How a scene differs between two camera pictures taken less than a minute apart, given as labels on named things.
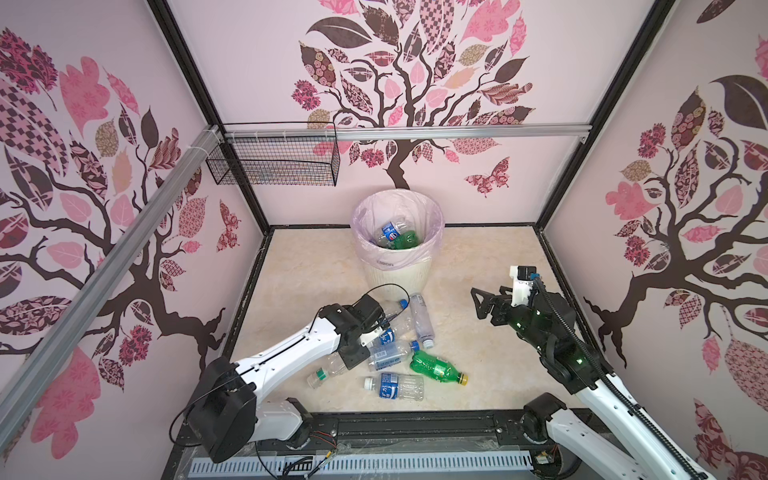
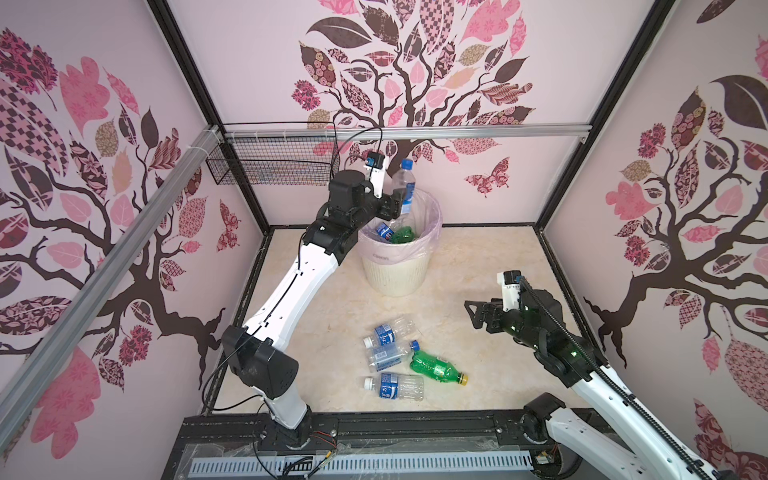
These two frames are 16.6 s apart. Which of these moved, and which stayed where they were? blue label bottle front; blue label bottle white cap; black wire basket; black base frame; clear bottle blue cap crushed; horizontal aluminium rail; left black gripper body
Moved: left black gripper body; blue label bottle white cap; clear bottle blue cap crushed
Stayed: black wire basket; horizontal aluminium rail; blue label bottle front; black base frame
